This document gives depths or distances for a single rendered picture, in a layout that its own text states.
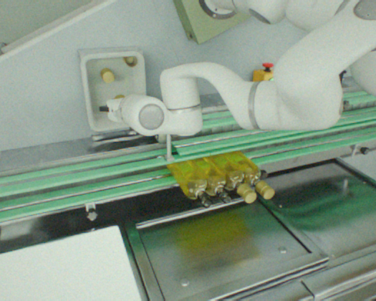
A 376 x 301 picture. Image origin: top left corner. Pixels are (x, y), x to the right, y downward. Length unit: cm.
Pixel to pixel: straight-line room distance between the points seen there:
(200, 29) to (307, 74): 59
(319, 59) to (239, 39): 73
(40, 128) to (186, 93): 58
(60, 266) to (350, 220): 86
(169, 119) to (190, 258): 41
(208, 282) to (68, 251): 37
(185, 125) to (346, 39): 32
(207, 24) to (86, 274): 75
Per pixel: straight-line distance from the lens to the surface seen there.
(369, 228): 118
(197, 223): 100
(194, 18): 100
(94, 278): 88
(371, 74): 56
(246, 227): 100
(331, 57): 48
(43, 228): 111
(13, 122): 108
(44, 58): 102
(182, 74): 62
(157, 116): 62
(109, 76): 98
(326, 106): 51
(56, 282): 90
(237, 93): 57
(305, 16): 68
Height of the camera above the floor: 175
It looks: 55 degrees down
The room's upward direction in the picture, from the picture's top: 139 degrees clockwise
